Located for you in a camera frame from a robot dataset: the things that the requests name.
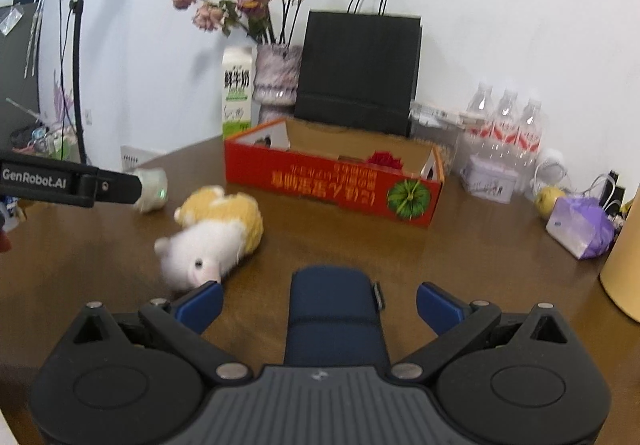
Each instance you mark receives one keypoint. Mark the navy blue pouch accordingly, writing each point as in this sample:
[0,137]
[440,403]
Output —
[335,315]

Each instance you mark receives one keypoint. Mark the black small device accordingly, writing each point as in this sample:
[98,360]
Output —
[616,192]

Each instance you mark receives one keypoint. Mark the dark board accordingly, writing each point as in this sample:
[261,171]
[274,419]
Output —
[20,65]

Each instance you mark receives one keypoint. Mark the black paper bag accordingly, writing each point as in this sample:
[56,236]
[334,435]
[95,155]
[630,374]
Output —
[360,65]

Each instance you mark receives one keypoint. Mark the yellow fruit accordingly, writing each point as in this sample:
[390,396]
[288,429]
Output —
[550,201]

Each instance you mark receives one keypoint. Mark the white board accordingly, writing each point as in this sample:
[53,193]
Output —
[137,156]

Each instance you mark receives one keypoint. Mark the white printed tin box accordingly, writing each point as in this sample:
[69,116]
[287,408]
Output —
[489,177]

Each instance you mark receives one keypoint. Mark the cluttered small desk items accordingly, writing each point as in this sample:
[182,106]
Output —
[45,140]

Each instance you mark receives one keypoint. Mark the white wall outlet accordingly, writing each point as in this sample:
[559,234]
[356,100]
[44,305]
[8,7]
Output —
[89,117]

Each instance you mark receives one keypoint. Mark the black light stand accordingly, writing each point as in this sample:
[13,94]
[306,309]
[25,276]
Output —
[79,75]

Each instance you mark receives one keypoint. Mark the tan cylinder bottle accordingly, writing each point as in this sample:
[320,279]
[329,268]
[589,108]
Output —
[625,270]

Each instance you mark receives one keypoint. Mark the yellow and white plush toy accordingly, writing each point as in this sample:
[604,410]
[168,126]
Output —
[220,225]

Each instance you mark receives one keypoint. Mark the small white fan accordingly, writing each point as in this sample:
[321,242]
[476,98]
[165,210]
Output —
[550,165]

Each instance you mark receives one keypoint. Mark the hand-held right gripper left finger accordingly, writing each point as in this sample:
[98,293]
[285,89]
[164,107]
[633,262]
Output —
[201,301]

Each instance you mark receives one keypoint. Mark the pink marbled vase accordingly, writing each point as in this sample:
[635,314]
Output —
[277,72]

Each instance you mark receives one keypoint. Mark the red cardboard box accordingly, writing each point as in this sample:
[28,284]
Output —
[320,180]

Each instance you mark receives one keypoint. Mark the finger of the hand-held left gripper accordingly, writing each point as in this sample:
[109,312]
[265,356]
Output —
[117,186]

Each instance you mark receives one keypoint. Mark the clear grain container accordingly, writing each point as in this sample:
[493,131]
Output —
[440,145]

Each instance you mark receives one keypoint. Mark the red fabric flower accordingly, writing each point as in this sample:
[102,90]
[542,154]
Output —
[385,160]

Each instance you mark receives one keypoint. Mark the white and red flat box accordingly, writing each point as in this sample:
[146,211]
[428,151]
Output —
[437,114]

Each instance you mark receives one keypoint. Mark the person's left hand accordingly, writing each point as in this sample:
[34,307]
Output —
[3,242]

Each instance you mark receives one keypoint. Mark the purple tissue pack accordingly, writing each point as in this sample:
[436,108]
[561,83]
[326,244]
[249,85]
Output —
[580,227]

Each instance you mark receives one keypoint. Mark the three water bottles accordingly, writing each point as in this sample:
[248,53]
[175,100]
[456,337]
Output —
[482,147]

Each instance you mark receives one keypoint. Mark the white green milk carton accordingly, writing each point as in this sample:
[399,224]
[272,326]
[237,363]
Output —
[236,95]

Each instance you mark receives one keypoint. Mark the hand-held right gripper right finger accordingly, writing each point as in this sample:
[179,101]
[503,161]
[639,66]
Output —
[436,305]

